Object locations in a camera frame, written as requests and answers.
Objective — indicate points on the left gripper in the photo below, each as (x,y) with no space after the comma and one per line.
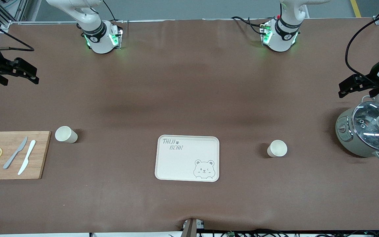
(374,76)

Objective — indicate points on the white plastic cup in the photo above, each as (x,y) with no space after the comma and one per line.
(278,148)
(65,134)

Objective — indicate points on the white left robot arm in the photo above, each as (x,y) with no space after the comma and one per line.
(283,36)

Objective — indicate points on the glass pot lid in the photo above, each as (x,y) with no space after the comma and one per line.
(367,131)

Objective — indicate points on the grey pot with glass lid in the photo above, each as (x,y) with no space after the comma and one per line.
(345,138)

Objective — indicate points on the grey plastic knife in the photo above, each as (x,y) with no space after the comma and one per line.
(17,150)

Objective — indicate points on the white plastic knife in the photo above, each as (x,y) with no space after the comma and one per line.
(27,156)

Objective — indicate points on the brown table mat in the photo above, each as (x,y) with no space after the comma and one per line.
(189,82)

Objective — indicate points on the cream bear print tray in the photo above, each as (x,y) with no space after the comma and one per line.
(183,164)

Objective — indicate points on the table edge clamp bracket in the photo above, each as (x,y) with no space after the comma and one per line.
(189,228)

